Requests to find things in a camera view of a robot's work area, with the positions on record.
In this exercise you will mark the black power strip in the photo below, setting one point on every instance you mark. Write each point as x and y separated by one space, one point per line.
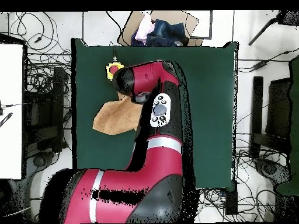
231 200

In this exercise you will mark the white desk top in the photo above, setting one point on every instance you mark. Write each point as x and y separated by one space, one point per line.
10 112

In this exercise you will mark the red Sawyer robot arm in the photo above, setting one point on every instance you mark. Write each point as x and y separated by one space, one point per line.
151 172

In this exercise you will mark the blue denim jeans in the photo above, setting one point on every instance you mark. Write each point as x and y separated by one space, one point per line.
165 32

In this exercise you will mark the green fabric sheet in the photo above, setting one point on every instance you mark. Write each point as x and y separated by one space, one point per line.
294 116

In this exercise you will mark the pale pink garment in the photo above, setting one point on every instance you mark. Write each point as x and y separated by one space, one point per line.
143 29

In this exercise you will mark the dark green tablecloth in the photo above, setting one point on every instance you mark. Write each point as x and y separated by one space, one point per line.
210 105

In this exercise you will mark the brown cardboard box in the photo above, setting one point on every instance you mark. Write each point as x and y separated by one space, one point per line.
177 17

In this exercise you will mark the yellow emergency stop button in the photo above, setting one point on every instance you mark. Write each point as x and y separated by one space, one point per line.
111 70

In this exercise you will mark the tan terry towel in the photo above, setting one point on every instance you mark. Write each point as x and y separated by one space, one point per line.
116 116

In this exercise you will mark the black tripod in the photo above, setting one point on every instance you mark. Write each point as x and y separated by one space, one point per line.
287 18

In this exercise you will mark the black metal stand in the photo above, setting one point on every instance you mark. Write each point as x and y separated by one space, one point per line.
58 93
257 105

